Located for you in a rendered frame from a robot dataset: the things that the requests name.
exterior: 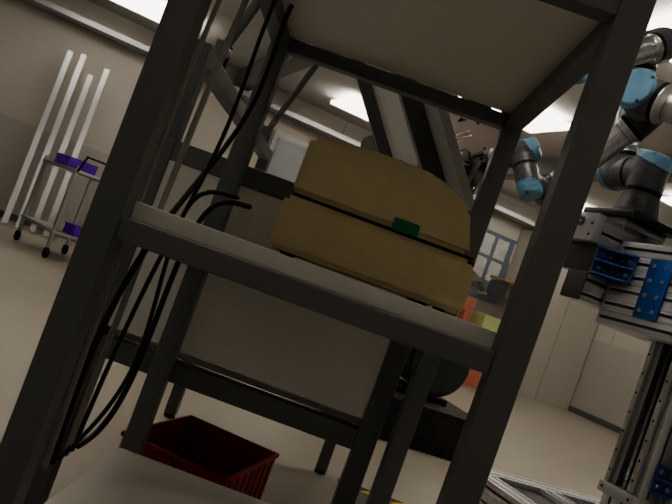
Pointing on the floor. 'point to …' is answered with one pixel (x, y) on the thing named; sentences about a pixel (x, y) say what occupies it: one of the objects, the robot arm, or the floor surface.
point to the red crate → (211, 454)
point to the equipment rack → (362, 295)
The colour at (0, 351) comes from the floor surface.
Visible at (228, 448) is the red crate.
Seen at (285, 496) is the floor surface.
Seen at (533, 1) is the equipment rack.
